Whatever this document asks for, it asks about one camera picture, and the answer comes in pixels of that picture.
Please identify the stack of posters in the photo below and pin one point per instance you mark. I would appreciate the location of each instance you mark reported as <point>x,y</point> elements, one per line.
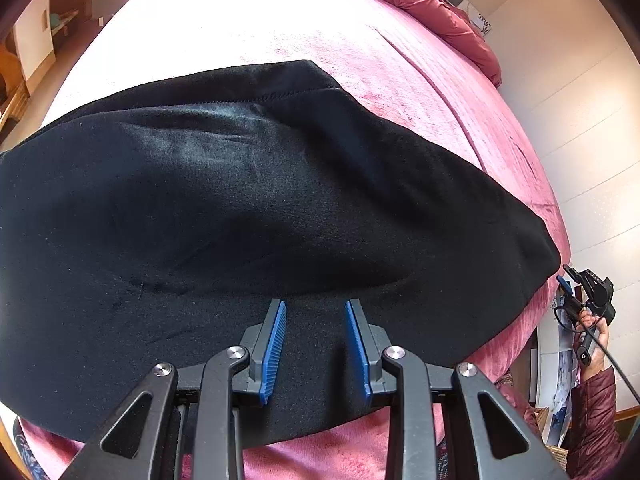
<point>557,390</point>

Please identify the floral bed sheet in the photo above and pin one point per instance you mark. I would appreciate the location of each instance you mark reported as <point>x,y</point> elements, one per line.
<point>30,450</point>

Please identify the person's right forearm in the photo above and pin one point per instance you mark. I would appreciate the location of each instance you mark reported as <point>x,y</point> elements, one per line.
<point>597,425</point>

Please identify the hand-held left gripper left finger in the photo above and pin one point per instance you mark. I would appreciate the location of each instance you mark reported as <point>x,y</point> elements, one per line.
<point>274,350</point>

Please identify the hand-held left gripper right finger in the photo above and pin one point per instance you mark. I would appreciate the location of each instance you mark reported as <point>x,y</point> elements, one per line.
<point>356,350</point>

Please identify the wooden shelf unit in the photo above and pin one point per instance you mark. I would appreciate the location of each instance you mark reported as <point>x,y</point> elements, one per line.
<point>12,95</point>

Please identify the white spotted box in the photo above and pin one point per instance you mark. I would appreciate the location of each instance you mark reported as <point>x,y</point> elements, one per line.
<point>481,20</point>

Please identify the white cabinet door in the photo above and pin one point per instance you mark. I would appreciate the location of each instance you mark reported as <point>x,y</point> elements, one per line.
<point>32,35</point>

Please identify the pink bed blanket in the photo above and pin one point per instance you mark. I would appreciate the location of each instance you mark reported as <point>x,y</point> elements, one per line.
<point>400,85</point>

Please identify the red duvet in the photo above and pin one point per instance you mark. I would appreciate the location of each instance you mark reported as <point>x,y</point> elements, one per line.
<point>440,5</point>

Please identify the wicker basket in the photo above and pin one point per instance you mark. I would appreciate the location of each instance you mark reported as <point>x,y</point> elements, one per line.
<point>556,457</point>

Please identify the black pants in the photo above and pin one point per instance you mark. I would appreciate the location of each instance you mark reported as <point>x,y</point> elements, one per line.
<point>250,210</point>

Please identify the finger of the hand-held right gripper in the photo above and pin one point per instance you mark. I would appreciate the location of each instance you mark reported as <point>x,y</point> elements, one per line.
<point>571,269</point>
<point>566,285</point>

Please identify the person's right hand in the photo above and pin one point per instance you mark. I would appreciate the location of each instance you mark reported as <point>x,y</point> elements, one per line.
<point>600,336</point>

